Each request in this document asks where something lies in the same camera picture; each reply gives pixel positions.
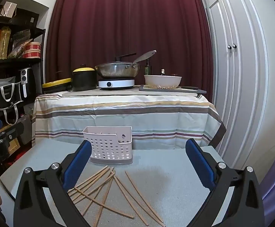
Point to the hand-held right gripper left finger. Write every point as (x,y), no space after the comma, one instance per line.
(79,163)

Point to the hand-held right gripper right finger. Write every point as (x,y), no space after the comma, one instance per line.
(200,163)

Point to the group of wooden chopsticks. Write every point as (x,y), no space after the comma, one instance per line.
(97,177)

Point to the white perforated utensil holder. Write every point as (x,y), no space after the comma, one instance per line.
(109,146)

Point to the grey box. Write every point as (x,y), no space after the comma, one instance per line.
(27,130)

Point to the pale grey table cover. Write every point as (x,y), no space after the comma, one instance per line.
(156,170)

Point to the white plastic bag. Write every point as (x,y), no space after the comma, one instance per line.
(0,81)

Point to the black air fryer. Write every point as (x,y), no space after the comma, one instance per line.
(28,81)

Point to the black shelf rack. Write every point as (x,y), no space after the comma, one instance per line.
(12,62)

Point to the flat black and yellow pan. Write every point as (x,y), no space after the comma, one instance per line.
(57,86)

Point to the striped tablecloth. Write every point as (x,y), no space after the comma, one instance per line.
(128,115)

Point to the purple cloth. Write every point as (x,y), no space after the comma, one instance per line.
(274,182)

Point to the beige board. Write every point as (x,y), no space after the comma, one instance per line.
(118,92)

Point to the black pot with yellow lid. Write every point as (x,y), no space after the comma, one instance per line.
(84,80)

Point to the gold packet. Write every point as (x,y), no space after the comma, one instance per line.
(3,42)

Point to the red striped round box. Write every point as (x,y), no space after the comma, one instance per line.
(32,50)

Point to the dark snack packets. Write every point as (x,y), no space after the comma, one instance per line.
(19,42)

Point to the white induction cooker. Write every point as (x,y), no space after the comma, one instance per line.
(116,84)

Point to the white bowl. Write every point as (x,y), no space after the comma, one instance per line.
(162,81)

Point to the white wardrobe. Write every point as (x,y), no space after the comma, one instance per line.
(243,75)

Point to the small dark sauce bottle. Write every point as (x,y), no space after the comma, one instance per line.
(162,72)

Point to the steel wok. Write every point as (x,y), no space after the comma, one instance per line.
(116,69)

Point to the green oil bottle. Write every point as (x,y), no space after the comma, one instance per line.
(147,68)

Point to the black box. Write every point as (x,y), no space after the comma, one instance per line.
(26,16)

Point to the dark red curtain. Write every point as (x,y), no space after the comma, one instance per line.
(128,16)

